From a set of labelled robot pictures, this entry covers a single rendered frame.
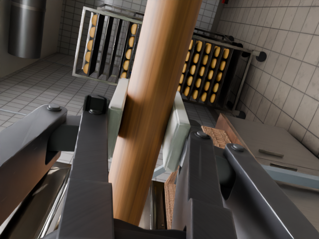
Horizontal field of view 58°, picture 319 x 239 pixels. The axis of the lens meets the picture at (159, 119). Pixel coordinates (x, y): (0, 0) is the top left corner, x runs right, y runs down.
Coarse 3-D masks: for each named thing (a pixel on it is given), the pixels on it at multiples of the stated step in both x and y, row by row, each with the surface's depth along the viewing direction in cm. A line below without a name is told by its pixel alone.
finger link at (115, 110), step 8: (120, 80) 21; (128, 80) 21; (120, 88) 18; (120, 96) 17; (112, 104) 15; (120, 104) 15; (112, 112) 15; (120, 112) 15; (112, 120) 15; (120, 120) 15; (112, 128) 15; (112, 136) 15; (112, 144) 15; (112, 152) 16
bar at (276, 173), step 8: (160, 168) 117; (264, 168) 117; (272, 168) 120; (280, 168) 121; (152, 176) 118; (272, 176) 119; (280, 176) 119; (288, 176) 119; (296, 176) 119; (304, 176) 120; (312, 176) 122; (304, 184) 121; (312, 184) 121
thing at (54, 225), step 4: (64, 196) 140; (60, 204) 134; (60, 208) 132; (56, 212) 129; (60, 212) 129; (56, 216) 127; (52, 220) 125; (56, 220) 124; (52, 224) 122; (56, 224) 123; (52, 228) 120; (56, 228) 123; (48, 232) 117
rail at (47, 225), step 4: (68, 176) 156; (64, 188) 146; (64, 192) 143; (60, 196) 140; (60, 200) 137; (56, 204) 134; (56, 208) 131; (52, 212) 129; (52, 216) 126; (48, 220) 124; (48, 224) 122; (44, 228) 119; (48, 228) 120; (44, 232) 117; (40, 236) 115
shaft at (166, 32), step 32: (160, 0) 15; (192, 0) 15; (160, 32) 16; (192, 32) 16; (160, 64) 16; (128, 96) 18; (160, 96) 17; (128, 128) 18; (160, 128) 18; (128, 160) 18; (128, 192) 19
